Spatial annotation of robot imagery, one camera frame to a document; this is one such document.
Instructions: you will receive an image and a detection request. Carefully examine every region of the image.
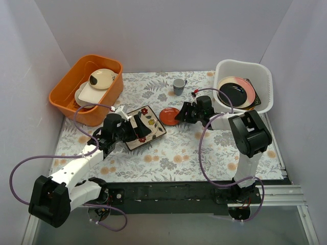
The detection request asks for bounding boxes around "black round plate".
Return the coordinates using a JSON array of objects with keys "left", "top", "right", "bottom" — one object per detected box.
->
[{"left": 219, "top": 83, "right": 247, "bottom": 107}]

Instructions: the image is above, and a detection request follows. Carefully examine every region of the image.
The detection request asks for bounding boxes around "white plastic bin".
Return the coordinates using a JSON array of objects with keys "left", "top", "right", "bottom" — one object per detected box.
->
[{"left": 213, "top": 59, "right": 273, "bottom": 114}]

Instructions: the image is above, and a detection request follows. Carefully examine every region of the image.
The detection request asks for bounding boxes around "floral table mat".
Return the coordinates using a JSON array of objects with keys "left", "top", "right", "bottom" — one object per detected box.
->
[{"left": 49, "top": 71, "right": 288, "bottom": 184}]

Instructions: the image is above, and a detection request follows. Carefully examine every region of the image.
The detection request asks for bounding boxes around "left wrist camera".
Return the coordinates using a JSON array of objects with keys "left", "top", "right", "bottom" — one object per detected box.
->
[{"left": 113, "top": 105, "right": 131, "bottom": 121}]

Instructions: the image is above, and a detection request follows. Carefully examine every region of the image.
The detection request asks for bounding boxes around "small red round plate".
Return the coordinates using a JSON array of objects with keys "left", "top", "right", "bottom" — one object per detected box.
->
[{"left": 159, "top": 107, "right": 180, "bottom": 126}]

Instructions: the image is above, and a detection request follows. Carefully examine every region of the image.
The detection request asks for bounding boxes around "black square floral plate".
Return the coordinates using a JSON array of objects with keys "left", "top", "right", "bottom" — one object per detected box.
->
[{"left": 244, "top": 78, "right": 261, "bottom": 110}]

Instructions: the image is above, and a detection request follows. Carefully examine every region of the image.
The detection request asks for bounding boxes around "pink and cream plate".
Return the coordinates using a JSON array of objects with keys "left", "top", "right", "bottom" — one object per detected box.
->
[{"left": 217, "top": 77, "right": 255, "bottom": 109}]

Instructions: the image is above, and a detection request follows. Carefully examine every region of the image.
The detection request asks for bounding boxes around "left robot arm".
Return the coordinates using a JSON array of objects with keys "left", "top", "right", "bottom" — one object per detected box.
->
[{"left": 29, "top": 113, "right": 151, "bottom": 228}]

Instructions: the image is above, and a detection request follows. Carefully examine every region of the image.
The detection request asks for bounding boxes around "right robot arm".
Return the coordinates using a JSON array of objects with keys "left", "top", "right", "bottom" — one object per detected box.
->
[{"left": 175, "top": 95, "right": 272, "bottom": 204}]

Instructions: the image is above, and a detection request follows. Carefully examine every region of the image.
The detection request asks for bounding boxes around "white square plate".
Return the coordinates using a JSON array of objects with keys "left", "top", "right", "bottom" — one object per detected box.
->
[{"left": 75, "top": 82, "right": 107, "bottom": 105}]

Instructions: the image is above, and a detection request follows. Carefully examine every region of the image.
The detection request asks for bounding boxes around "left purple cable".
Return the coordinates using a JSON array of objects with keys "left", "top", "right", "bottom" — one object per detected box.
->
[{"left": 9, "top": 103, "right": 128, "bottom": 232}]

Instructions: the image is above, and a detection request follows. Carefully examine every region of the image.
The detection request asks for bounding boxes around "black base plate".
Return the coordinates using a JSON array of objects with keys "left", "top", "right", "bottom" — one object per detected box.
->
[{"left": 87, "top": 182, "right": 261, "bottom": 220}]

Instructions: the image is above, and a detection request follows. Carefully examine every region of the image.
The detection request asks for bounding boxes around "aluminium frame rail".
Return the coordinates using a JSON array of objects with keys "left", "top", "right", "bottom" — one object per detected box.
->
[{"left": 255, "top": 185, "right": 307, "bottom": 209}]

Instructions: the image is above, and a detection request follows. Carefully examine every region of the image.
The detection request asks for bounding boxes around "orange plastic bin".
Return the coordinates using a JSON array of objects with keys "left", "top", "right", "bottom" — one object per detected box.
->
[{"left": 49, "top": 55, "right": 124, "bottom": 127}]

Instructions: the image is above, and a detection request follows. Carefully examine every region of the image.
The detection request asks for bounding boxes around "cream round plate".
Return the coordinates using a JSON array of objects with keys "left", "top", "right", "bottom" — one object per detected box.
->
[{"left": 75, "top": 88, "right": 96, "bottom": 109}]

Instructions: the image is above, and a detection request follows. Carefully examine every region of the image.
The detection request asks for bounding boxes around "cream rectangular floral plate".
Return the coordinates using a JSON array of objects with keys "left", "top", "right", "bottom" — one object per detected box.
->
[{"left": 125, "top": 105, "right": 167, "bottom": 151}]

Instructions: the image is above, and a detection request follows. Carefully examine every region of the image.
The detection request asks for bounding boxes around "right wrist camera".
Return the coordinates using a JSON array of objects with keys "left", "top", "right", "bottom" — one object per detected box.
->
[{"left": 191, "top": 89, "right": 199, "bottom": 98}]

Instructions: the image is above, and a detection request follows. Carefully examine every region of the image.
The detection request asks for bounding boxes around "beige round plate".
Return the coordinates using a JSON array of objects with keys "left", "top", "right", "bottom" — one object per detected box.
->
[{"left": 89, "top": 68, "right": 116, "bottom": 90}]

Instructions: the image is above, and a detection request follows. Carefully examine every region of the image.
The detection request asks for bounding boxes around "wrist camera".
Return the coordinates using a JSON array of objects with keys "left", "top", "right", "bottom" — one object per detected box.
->
[
  {"left": 191, "top": 89, "right": 199, "bottom": 98},
  {"left": 113, "top": 105, "right": 131, "bottom": 121}
]

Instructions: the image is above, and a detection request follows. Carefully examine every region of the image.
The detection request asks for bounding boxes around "grey ceramic cup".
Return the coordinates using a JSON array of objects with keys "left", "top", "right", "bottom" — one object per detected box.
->
[{"left": 173, "top": 79, "right": 188, "bottom": 96}]

